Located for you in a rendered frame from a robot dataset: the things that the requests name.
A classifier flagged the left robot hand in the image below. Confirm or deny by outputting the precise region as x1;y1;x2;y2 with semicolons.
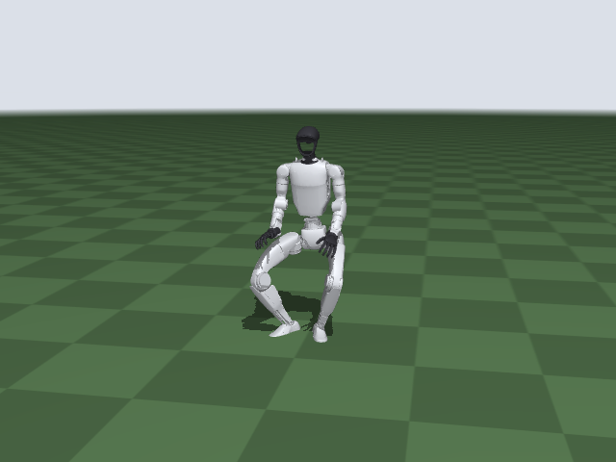
316;230;338;259

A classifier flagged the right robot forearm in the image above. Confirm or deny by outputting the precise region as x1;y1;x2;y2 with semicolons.
269;198;284;239

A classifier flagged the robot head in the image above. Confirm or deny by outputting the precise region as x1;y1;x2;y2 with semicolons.
296;126;320;165

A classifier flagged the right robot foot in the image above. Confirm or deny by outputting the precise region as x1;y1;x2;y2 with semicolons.
269;321;300;337

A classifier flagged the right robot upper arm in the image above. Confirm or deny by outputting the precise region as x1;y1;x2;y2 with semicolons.
275;163;292;211

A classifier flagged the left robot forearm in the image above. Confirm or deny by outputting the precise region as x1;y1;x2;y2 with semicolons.
329;200;347;236

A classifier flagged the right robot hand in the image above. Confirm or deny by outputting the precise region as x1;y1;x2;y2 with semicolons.
255;227;281;250

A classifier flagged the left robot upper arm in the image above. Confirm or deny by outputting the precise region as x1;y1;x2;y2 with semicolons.
326;164;346;212

